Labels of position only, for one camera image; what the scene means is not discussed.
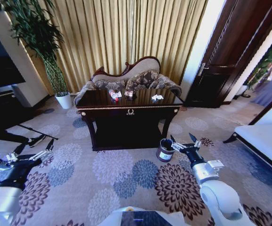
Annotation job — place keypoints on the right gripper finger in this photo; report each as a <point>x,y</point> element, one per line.
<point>177,145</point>
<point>195,140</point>

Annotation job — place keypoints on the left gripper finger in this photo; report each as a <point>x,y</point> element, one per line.
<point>15,153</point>
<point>43,153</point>

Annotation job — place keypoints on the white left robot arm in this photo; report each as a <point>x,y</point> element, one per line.
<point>1,202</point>

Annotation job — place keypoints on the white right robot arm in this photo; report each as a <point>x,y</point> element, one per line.
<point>220,195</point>

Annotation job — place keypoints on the dark round trash bin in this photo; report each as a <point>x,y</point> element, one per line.
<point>165,153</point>

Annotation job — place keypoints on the person's dark shoe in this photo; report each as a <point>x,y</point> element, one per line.
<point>37,140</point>

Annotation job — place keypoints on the person's leg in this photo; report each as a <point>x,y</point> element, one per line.
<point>3,136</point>

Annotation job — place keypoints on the thin black floor rod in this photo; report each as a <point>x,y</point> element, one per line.
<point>39,131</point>

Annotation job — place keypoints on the dark television cabinet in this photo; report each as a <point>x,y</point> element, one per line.
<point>1,106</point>

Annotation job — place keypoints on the large crumpled white tissue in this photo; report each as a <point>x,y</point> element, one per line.
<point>157,97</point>

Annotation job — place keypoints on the dark glossy wooden table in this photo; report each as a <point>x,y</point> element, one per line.
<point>126,122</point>

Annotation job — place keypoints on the white plant pot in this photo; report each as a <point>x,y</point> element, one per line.
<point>64,101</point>

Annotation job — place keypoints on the white upholstered bench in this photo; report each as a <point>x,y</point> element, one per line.
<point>263,139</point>

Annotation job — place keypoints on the red snack wrapper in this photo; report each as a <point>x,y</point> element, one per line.
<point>128,93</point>

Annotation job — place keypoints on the large brown patterned cushion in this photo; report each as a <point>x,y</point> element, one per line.
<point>141,80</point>

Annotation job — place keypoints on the small crumpled white tissue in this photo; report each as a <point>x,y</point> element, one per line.
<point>119,94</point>

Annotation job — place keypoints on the white dark-framed bed end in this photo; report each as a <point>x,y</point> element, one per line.
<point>271,110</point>

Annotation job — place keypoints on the crushed plastic bottle red cap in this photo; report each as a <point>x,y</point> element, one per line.
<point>112,94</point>

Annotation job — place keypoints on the beige wood-framed chaise sofa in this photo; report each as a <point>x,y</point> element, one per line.
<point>140,67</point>

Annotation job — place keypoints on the dark brown wooden door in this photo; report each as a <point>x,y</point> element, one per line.
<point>223,58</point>

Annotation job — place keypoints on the green leafy plant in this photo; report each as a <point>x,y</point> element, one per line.
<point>267,58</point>

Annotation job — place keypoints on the tall green bamboo plant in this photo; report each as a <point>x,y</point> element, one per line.
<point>39,35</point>

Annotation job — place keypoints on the golden pleated curtain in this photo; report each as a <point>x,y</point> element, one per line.
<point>117,35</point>

